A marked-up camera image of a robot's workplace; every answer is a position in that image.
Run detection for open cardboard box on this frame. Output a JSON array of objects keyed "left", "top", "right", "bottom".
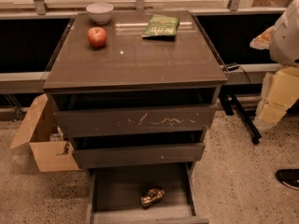
[{"left": 10, "top": 94, "right": 79, "bottom": 172}]

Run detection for black metal stand leg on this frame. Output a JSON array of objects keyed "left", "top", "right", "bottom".
[{"left": 219, "top": 94, "right": 262, "bottom": 145}]

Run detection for small black device with cable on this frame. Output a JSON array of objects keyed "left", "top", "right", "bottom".
[{"left": 223, "top": 63, "right": 240, "bottom": 72}]

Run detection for person in yellow trousers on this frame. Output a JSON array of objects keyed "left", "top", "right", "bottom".
[{"left": 249, "top": 0, "right": 299, "bottom": 130}]

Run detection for top drawer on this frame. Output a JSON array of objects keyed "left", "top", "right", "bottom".
[{"left": 54, "top": 105, "right": 216, "bottom": 137}]

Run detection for dark brown drawer cabinet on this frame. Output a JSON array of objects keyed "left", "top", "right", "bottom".
[{"left": 42, "top": 9, "right": 229, "bottom": 224}]

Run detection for open bottom drawer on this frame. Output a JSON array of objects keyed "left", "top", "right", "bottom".
[{"left": 85, "top": 163, "right": 209, "bottom": 224}]

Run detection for red apple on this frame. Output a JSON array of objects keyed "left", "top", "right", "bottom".
[{"left": 88, "top": 27, "right": 107, "bottom": 48}]

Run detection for green chip bag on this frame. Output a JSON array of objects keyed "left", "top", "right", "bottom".
[{"left": 142, "top": 15, "right": 179, "bottom": 37}]

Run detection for middle drawer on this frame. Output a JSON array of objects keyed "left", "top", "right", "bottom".
[{"left": 73, "top": 143, "right": 205, "bottom": 169}]

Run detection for white ceramic bowl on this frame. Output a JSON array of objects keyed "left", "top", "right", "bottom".
[{"left": 86, "top": 3, "right": 114, "bottom": 24}]

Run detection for black shoe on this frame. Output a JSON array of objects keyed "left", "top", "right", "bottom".
[{"left": 276, "top": 169, "right": 299, "bottom": 189}]

